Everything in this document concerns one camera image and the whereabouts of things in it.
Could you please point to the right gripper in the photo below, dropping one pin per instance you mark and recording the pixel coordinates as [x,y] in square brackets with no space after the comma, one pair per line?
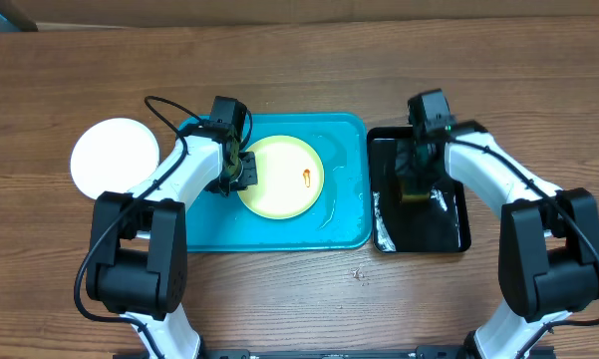
[407,172]

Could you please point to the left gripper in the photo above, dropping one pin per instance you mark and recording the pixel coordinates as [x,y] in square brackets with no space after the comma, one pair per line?
[250,176]

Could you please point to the yellow green scrub sponge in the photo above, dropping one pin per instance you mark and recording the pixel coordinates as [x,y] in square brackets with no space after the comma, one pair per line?
[410,195]

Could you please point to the yellow-green plate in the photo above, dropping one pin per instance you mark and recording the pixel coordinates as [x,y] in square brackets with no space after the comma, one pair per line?
[290,178]

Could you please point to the white plate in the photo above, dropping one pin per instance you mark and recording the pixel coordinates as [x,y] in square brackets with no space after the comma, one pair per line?
[113,155]

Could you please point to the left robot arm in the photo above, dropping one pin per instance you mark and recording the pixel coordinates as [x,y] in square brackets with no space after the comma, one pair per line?
[135,271]

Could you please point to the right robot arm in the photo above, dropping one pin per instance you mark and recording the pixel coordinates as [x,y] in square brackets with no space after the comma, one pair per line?
[548,261]

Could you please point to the black water tray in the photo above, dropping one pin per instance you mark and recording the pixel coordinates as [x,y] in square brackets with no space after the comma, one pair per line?
[438,225]

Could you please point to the teal plastic tray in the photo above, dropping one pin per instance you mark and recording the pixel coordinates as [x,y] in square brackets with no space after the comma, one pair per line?
[341,218]

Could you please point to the dark object top left corner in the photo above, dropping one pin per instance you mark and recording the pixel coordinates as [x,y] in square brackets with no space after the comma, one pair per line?
[14,19]

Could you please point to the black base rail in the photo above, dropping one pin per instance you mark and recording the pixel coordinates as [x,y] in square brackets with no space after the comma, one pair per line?
[422,352]

